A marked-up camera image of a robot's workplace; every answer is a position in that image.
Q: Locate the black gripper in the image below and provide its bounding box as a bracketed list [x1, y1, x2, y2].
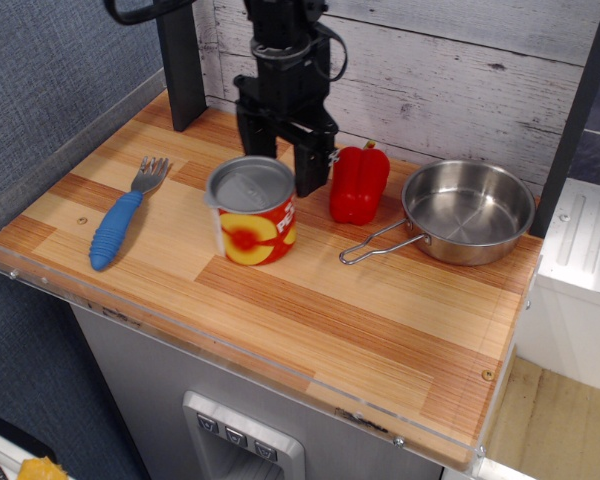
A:
[234, 42, 338, 198]

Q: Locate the red peach can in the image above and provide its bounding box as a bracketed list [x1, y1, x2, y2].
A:
[204, 156, 297, 266]

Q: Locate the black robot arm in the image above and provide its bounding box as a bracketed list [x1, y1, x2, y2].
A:
[234, 1, 347, 197]

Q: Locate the red bell pepper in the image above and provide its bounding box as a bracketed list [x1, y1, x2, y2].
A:
[330, 141, 390, 226]

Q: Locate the small steel pan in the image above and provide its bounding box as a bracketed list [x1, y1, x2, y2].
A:
[339, 160, 536, 266]

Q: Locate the grey toy fridge cabinet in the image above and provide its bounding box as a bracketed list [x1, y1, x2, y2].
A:
[73, 307, 443, 479]

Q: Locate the white toy sink unit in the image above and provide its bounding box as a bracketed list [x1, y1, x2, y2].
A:
[514, 179, 600, 389]

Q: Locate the yellow sponge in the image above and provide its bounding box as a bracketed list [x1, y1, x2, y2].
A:
[16, 457, 69, 480]

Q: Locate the white black tray corner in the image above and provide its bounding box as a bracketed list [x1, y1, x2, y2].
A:
[0, 418, 57, 479]

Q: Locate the dark grey left post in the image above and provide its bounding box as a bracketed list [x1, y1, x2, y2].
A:
[156, 4, 207, 132]

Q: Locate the dark grey post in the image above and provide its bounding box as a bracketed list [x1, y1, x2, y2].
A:
[529, 22, 600, 238]
[156, 4, 207, 132]

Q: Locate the blue handled fork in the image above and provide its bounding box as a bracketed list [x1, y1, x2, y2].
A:
[89, 157, 170, 271]

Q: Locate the black cable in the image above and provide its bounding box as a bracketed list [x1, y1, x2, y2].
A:
[103, 0, 349, 84]

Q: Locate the dark grey right post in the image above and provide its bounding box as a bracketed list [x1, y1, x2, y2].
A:
[529, 22, 600, 238]

